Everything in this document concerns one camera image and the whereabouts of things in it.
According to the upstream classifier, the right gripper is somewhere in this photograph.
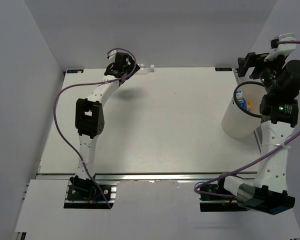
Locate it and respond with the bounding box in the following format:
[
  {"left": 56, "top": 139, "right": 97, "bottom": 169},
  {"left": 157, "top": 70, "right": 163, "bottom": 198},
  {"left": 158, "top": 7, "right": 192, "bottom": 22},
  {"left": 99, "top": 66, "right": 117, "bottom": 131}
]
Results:
[{"left": 237, "top": 50, "right": 287, "bottom": 95}]

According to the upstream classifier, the blue label bottle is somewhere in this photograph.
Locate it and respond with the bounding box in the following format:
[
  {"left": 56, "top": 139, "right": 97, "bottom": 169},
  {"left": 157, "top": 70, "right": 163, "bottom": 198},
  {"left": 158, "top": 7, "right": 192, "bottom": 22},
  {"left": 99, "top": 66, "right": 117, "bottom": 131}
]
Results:
[{"left": 235, "top": 90, "right": 248, "bottom": 111}]

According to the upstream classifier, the orange juice bottle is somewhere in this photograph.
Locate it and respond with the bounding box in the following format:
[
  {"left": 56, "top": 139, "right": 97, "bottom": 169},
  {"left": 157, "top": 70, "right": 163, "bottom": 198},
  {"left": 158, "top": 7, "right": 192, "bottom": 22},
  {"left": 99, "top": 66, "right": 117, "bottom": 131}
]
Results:
[{"left": 246, "top": 102, "right": 252, "bottom": 112}]

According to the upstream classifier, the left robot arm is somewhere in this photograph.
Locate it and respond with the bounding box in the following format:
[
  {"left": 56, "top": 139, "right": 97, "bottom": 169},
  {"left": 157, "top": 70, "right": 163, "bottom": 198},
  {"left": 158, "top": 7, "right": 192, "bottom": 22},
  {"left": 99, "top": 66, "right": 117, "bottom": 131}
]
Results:
[{"left": 70, "top": 50, "right": 139, "bottom": 200}]

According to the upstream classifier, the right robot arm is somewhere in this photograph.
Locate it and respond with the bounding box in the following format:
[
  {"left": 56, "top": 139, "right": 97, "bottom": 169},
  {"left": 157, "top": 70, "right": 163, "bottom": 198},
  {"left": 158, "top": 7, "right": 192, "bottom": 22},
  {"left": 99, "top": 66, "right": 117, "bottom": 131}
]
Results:
[{"left": 215, "top": 52, "right": 300, "bottom": 215}]

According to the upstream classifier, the white bin black rim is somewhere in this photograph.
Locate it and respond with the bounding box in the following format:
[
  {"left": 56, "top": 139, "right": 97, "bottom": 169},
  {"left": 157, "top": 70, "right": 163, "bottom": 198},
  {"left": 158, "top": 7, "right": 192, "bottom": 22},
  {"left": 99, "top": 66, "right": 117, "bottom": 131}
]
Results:
[{"left": 221, "top": 81, "right": 266, "bottom": 139}]

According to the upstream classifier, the black logo sticker right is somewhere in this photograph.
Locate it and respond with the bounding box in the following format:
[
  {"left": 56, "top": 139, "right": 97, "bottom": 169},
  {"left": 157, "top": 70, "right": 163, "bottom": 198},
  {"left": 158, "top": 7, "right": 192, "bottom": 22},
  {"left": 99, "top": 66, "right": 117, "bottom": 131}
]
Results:
[{"left": 214, "top": 67, "right": 233, "bottom": 72}]

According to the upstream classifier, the black logo sticker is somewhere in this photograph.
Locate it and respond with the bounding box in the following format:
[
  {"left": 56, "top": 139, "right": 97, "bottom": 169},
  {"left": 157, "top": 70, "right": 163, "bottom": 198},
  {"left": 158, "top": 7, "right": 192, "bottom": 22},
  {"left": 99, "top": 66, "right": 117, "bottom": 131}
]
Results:
[
  {"left": 214, "top": 67, "right": 233, "bottom": 72},
  {"left": 66, "top": 69, "right": 84, "bottom": 74}
]

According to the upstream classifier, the black logo sticker left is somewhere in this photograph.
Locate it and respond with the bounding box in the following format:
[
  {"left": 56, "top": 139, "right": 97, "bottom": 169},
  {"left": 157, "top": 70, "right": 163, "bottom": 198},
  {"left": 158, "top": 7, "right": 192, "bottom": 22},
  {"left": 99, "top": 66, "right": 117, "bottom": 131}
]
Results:
[{"left": 66, "top": 69, "right": 84, "bottom": 74}]

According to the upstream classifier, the clear bottle at back wall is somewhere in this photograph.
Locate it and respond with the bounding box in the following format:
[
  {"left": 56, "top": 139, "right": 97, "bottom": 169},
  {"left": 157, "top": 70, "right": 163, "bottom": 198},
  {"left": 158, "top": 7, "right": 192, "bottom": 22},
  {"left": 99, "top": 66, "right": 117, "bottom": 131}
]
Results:
[{"left": 136, "top": 64, "right": 155, "bottom": 75}]

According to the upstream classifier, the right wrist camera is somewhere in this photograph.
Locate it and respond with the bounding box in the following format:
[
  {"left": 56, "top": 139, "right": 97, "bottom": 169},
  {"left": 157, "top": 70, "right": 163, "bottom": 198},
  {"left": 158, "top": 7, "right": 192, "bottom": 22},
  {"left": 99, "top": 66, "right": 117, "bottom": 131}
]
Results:
[{"left": 264, "top": 33, "right": 297, "bottom": 62}]

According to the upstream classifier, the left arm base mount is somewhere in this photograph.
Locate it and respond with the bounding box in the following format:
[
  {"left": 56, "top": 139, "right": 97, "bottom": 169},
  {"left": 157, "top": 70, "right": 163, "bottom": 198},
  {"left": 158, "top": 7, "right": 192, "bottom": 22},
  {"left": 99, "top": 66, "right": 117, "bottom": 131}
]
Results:
[{"left": 63, "top": 182, "right": 117, "bottom": 210}]

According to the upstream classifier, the aluminium table rail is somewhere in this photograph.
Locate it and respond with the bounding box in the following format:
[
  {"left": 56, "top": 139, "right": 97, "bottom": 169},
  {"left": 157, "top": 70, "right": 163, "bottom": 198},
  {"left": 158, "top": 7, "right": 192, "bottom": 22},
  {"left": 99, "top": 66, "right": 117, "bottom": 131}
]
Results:
[{"left": 35, "top": 172, "right": 257, "bottom": 183}]

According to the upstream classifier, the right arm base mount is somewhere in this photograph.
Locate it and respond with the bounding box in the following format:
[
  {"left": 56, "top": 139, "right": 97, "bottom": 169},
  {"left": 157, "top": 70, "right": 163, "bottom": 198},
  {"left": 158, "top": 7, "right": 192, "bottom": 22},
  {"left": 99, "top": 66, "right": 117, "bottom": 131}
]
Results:
[{"left": 194, "top": 174, "right": 248, "bottom": 213}]

